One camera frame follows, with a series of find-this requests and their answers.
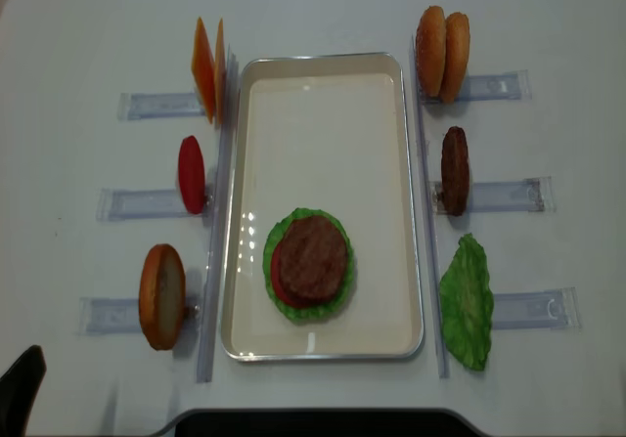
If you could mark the brown meat patty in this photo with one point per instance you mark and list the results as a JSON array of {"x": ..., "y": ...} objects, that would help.
[
  {"x": 313, "y": 260},
  {"x": 455, "y": 171}
]

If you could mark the red tomato slice on burger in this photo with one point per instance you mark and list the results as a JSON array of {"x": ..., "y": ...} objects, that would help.
[{"x": 276, "y": 284}]

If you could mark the green lettuce on burger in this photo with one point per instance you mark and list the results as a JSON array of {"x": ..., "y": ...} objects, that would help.
[{"x": 318, "y": 312}]

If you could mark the red tomato slice in holder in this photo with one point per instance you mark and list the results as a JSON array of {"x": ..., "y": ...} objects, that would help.
[{"x": 191, "y": 176}]

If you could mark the orange cheese slice inner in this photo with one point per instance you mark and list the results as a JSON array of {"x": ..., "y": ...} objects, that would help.
[{"x": 219, "y": 74}]

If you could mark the orange cheese slice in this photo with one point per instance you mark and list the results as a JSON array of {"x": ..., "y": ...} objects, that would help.
[
  {"x": 219, "y": 74},
  {"x": 202, "y": 67}
]

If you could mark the orange cheese slice outer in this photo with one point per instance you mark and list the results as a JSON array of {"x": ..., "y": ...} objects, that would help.
[{"x": 202, "y": 67}]

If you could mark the green lettuce leaf in holder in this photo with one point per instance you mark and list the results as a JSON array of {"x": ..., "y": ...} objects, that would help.
[{"x": 467, "y": 305}]

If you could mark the white metal tray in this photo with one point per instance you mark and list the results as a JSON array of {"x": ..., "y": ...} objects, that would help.
[{"x": 325, "y": 133}]

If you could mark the long clear right strip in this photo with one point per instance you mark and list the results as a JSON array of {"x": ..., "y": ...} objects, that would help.
[{"x": 430, "y": 238}]

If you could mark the long clear strip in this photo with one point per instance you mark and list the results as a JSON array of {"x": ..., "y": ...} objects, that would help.
[
  {"x": 219, "y": 218},
  {"x": 430, "y": 238}
]

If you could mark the long clear left strip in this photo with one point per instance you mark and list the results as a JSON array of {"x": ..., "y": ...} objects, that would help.
[{"x": 219, "y": 218}]

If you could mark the bun half in left holder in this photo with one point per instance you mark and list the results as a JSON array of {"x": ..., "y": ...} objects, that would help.
[{"x": 162, "y": 293}]

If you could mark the outer burger bun half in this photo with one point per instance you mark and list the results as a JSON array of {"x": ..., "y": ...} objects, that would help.
[{"x": 431, "y": 50}]

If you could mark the burger bun half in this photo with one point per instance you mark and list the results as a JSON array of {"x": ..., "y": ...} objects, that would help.
[
  {"x": 431, "y": 50},
  {"x": 457, "y": 56}
]

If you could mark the inner burger bun half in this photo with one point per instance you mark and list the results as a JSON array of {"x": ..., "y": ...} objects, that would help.
[{"x": 457, "y": 56}]

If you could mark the black object at lower left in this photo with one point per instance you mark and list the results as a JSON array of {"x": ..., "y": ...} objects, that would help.
[{"x": 19, "y": 387}]

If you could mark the clear tomato holder rail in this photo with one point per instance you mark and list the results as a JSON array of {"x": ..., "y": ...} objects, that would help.
[{"x": 121, "y": 205}]

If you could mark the clear cheese holder rail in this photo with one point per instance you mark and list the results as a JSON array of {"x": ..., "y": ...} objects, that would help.
[{"x": 138, "y": 106}]

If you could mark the clear patty holder rail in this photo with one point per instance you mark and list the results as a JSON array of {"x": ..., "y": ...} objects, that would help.
[{"x": 527, "y": 195}]

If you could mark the clear bun holder rail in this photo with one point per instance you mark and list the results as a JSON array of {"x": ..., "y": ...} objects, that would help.
[
  {"x": 105, "y": 316},
  {"x": 512, "y": 85}
]

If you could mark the clear left bun holder rail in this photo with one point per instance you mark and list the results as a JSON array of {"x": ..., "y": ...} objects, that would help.
[{"x": 105, "y": 316}]

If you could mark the clear lettuce holder rail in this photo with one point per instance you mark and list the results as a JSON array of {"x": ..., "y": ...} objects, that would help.
[{"x": 552, "y": 309}]

